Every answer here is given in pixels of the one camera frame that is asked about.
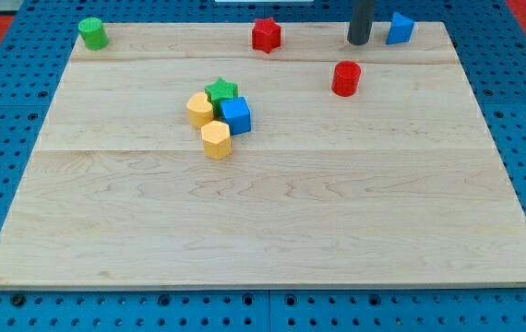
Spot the blue cube block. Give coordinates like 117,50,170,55
221,97,251,136

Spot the yellow hexagon block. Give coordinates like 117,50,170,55
201,121,233,160

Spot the yellow heart block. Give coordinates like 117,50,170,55
186,92,214,128

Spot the green star block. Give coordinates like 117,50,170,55
204,77,238,118

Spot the red cylinder block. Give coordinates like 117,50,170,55
331,61,362,97

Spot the red star block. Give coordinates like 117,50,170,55
251,18,281,53

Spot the light wooden board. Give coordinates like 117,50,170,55
0,22,526,291

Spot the blue triangular prism block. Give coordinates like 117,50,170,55
386,12,415,45

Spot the green cylinder block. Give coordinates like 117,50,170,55
78,17,109,51

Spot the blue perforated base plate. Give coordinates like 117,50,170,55
0,1,526,331

